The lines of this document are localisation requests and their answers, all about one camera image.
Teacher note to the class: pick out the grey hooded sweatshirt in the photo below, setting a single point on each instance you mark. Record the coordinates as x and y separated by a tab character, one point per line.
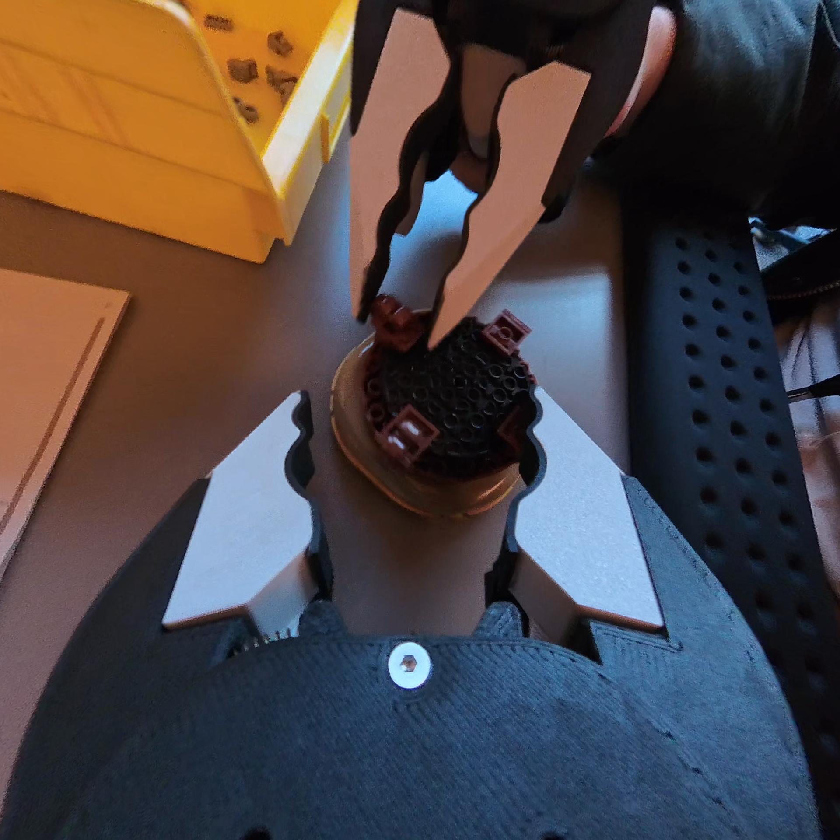
817	459

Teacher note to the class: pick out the round toy brick model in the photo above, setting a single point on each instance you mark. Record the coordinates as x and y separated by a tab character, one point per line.
453	400

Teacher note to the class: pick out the person's right forearm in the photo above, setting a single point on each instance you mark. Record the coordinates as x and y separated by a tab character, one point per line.
741	98

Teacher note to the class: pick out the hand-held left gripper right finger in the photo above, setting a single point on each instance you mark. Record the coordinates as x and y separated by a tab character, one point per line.
584	538

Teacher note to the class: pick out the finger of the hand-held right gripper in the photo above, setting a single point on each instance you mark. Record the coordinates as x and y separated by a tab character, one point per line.
531	157
387	105

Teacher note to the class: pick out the scattered loose toy bricks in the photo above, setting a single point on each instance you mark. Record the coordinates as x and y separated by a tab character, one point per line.
262	65

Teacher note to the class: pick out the person's right hand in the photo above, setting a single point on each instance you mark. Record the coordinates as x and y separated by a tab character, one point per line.
649	65

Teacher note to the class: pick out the dark green jacket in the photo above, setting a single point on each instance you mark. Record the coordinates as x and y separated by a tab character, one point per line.
800	275

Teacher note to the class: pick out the black dotted mat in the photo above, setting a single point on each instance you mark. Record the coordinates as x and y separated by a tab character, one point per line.
715	426

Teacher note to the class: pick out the yellow plastic bin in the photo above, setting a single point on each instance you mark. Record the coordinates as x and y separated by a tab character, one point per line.
131	131

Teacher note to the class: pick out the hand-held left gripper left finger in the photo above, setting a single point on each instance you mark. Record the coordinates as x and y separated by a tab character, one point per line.
243	538

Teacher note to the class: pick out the open instruction booklet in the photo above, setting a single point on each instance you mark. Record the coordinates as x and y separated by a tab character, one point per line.
46	367

